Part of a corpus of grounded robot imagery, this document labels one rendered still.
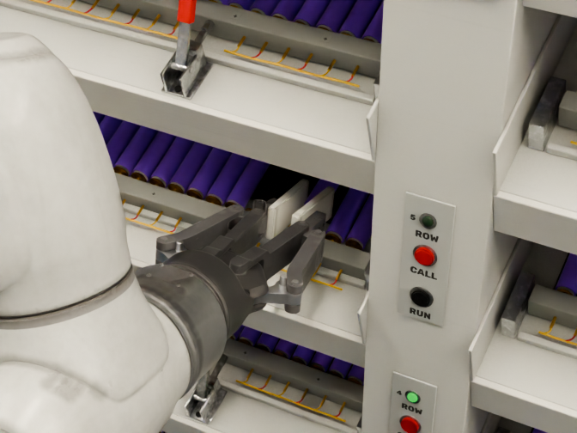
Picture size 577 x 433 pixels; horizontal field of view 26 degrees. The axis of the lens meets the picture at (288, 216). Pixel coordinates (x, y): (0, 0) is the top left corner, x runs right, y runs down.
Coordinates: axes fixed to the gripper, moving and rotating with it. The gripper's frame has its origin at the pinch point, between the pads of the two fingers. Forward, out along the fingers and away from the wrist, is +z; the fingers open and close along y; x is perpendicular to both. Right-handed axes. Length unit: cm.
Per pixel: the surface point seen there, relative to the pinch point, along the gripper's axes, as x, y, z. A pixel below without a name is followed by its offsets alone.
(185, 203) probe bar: 3.4, 12.1, 1.4
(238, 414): 25.9, 5.7, 3.4
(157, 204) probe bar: 4.1, 14.7, 0.7
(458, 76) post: -19.0, -14.7, -8.9
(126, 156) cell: 2.1, 20.5, 4.3
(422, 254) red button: -3.0, -13.3, -6.2
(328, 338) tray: 9.7, -5.0, -2.5
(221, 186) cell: 2.2, 10.1, 4.3
